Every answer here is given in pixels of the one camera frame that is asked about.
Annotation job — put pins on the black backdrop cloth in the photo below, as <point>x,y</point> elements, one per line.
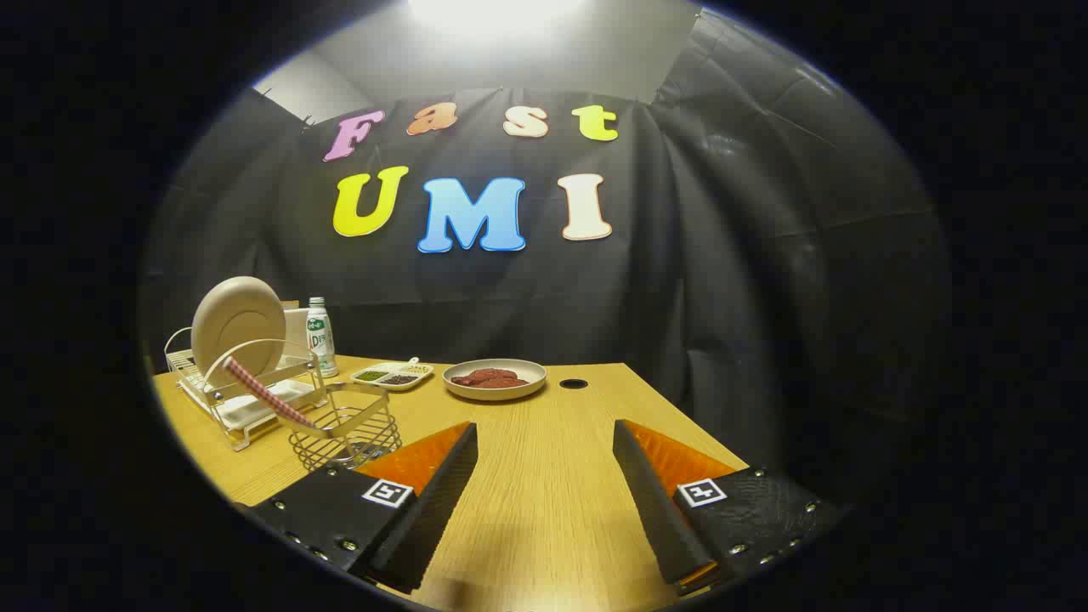
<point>680,297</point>

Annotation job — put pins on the white bottle with green label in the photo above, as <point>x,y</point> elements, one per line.
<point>320,340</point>

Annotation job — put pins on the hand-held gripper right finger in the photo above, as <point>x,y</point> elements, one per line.
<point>659,510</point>

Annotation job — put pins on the white toaster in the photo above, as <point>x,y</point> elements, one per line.
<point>296,336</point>

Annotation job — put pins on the red meat slice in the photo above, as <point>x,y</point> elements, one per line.
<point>466,381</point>
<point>510,378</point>

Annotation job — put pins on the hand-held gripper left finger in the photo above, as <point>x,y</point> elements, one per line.
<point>433,518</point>

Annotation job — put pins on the white compartment tray with beans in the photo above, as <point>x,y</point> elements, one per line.
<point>391,378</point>

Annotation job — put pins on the beige round plate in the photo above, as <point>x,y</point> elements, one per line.
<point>238,319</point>

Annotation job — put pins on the white drip tray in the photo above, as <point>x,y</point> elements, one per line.
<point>255,412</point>

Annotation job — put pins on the beige plate with meat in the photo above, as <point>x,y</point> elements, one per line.
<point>493,393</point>

